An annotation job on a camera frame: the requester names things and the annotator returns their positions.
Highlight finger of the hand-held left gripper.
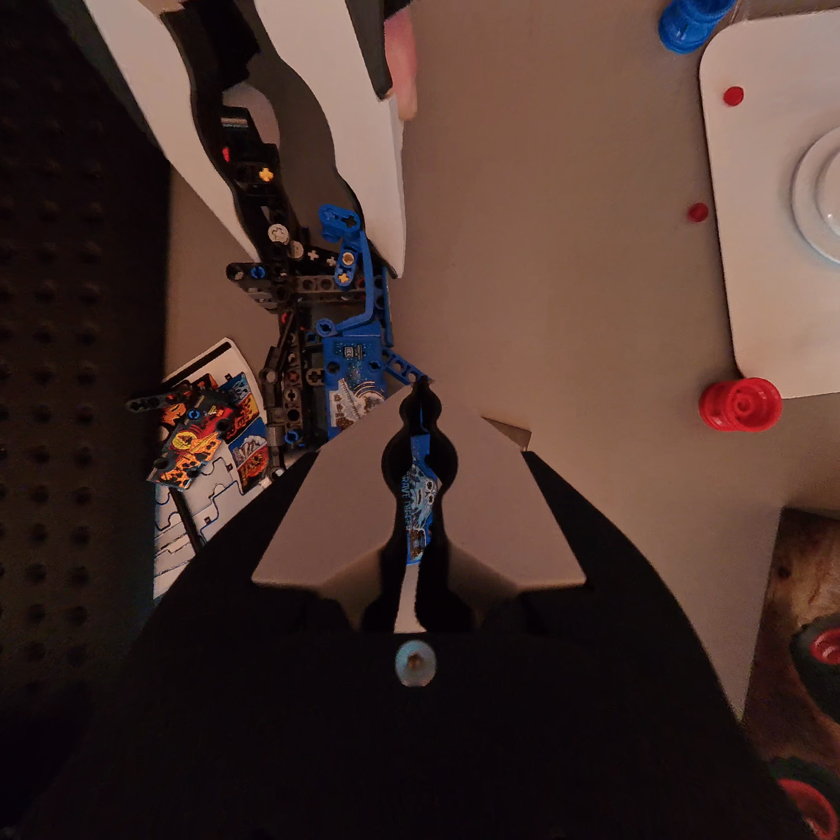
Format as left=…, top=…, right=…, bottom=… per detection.
left=82, top=0, right=261, bottom=265
left=251, top=0, right=408, bottom=281

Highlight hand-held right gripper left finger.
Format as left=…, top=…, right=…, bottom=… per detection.
left=251, top=386, right=417, bottom=634

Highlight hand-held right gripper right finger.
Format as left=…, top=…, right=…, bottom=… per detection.
left=419, top=385, right=587, bottom=632

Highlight blue flame sticker panel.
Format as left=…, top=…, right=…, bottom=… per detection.
left=399, top=433, right=442, bottom=567

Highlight black skull sticker panel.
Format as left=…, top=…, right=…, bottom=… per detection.
left=126, top=377, right=237, bottom=490

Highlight black blue brick truck model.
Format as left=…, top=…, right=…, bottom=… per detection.
left=184, top=112, right=434, bottom=454

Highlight grey desk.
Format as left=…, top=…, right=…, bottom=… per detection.
left=161, top=0, right=840, bottom=723

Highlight sticker sheet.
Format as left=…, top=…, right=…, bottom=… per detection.
left=152, top=338, right=273, bottom=601

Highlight red wheel hub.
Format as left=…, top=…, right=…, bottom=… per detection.
left=698, top=377, right=783, bottom=433

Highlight black dotted mat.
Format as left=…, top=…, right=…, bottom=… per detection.
left=0, top=0, right=172, bottom=723

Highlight monster truck set box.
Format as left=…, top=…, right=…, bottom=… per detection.
left=745, top=508, right=840, bottom=840

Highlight blue wheel hub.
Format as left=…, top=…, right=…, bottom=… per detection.
left=659, top=0, right=736, bottom=55

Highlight white book stand base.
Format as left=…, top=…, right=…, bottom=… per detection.
left=699, top=10, right=840, bottom=400

